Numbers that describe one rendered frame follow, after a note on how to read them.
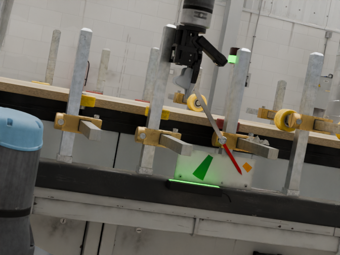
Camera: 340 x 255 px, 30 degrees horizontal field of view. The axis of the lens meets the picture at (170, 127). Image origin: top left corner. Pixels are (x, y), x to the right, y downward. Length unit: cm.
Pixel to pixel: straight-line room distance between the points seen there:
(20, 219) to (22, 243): 4
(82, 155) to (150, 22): 733
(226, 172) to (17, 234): 96
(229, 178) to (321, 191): 50
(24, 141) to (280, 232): 119
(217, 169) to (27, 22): 726
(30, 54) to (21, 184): 791
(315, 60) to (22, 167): 120
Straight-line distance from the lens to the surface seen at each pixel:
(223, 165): 201
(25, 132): 118
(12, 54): 906
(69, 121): 190
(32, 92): 208
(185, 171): 198
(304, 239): 221
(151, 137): 194
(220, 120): 214
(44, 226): 221
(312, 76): 211
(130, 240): 226
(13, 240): 121
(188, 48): 186
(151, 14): 940
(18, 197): 120
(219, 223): 208
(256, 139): 188
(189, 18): 187
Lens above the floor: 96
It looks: 3 degrees down
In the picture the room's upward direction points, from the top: 10 degrees clockwise
